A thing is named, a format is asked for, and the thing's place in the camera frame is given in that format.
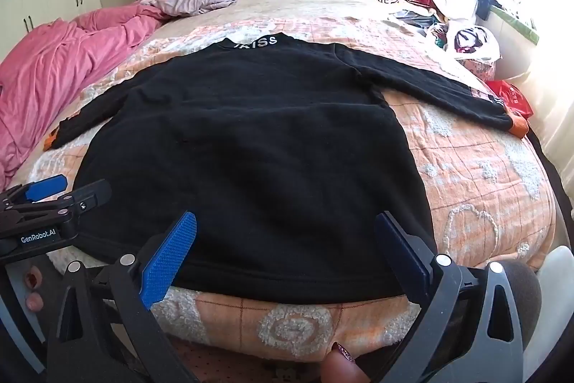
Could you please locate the dark navy cloth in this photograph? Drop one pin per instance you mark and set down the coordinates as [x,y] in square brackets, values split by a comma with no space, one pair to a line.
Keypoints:
[484,6]

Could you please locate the person's right hand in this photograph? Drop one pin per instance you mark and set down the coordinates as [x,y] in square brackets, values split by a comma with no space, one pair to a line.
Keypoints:
[343,369]

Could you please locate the grey fuzzy cloth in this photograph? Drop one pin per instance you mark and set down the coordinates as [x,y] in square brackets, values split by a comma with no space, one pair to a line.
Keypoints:
[524,288]

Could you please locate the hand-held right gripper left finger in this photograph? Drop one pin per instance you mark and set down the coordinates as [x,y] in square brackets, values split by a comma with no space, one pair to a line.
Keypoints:
[172,257]

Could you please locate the orange patterned blanket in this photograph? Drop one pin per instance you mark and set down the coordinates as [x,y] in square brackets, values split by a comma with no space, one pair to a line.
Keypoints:
[471,167]

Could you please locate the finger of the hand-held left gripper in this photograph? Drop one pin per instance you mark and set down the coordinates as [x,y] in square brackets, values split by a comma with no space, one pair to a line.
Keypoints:
[89,192]
[45,186]

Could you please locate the red plastic bag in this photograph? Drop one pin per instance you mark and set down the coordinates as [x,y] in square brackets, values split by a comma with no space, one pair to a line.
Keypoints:
[511,96]

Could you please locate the white plastic bag of clothes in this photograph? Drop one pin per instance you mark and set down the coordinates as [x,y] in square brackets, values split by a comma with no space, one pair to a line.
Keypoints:
[471,39]

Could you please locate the black sweater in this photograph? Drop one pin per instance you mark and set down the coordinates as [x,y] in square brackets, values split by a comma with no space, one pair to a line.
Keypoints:
[251,140]

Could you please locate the beige fleece bed sheet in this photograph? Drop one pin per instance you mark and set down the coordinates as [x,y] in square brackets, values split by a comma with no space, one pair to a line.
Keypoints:
[287,10]

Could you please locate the pink duvet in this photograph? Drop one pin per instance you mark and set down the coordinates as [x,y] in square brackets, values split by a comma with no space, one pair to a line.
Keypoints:
[45,73]

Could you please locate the floral fabric bag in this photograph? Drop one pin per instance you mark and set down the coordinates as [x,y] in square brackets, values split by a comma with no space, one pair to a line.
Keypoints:
[482,71]

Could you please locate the person's left hand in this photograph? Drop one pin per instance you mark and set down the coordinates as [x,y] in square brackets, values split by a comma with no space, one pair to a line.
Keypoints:
[33,301]

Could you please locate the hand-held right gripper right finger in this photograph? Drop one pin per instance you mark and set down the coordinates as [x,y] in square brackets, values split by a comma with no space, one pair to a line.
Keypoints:
[403,257]

